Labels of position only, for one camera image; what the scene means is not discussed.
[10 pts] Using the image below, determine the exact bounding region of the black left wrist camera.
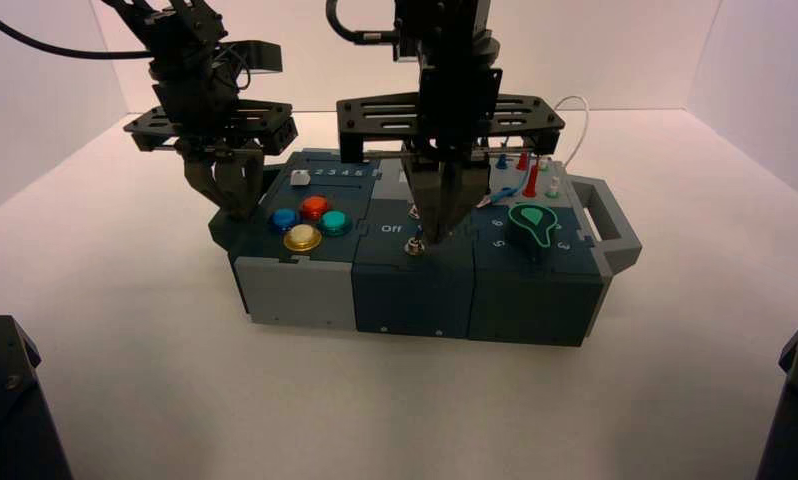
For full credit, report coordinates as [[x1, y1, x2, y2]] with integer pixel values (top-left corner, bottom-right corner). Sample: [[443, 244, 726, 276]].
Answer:
[[221, 40, 285, 75]]

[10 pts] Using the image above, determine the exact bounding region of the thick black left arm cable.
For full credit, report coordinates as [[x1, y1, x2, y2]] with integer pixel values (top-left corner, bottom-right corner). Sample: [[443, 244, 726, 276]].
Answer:
[[0, 0, 156, 62]]

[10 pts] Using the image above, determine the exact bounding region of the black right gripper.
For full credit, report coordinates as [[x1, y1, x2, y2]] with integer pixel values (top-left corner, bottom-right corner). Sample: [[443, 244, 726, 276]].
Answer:
[[335, 64, 567, 245]]

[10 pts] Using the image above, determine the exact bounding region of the blue wire plug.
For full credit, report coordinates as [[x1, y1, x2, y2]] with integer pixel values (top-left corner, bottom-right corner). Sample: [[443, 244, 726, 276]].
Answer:
[[476, 186, 522, 210]]

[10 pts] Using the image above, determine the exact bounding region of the grey box handle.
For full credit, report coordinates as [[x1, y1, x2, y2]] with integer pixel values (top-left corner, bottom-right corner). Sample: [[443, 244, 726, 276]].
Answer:
[[569, 176, 643, 278]]

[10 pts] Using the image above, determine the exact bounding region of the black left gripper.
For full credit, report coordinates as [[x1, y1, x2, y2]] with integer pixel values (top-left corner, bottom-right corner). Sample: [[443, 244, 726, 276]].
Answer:
[[123, 58, 300, 222]]

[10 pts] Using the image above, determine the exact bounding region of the green teardrop dial knob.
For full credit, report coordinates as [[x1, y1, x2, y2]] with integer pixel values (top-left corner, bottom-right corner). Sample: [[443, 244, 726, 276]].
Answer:
[[507, 202, 560, 256]]

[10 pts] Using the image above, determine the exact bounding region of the teal round push button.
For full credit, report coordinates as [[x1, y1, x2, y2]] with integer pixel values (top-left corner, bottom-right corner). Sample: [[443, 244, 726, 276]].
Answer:
[[317, 210, 354, 238]]

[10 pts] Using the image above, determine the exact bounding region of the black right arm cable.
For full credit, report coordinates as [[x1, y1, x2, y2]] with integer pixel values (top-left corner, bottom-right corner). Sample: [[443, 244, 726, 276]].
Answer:
[[325, 0, 402, 47]]

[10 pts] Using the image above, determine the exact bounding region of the orange round push button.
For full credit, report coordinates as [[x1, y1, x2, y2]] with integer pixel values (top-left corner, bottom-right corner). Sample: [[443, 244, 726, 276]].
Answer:
[[299, 195, 332, 223]]

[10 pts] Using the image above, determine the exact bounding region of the blue grey task box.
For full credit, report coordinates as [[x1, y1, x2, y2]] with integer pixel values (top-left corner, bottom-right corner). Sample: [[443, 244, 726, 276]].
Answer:
[[208, 148, 643, 349]]

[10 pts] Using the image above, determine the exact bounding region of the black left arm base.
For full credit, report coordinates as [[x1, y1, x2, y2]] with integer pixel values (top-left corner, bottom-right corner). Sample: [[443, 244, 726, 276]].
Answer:
[[0, 315, 74, 480]]

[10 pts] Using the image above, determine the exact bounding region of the blue round push button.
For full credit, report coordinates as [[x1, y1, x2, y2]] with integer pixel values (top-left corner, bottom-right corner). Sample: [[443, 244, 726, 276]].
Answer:
[[268, 207, 302, 234]]

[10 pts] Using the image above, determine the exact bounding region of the yellow round push button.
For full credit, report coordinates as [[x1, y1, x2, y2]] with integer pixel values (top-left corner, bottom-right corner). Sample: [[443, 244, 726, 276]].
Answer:
[[283, 224, 323, 254]]

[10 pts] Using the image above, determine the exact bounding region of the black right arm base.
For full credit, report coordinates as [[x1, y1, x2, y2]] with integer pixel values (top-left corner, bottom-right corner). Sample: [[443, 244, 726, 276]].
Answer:
[[755, 317, 798, 480]]

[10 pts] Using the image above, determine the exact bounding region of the white wire loop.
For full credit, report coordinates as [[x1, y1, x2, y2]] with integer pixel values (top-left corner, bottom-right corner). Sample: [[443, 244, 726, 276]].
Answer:
[[553, 95, 591, 171]]

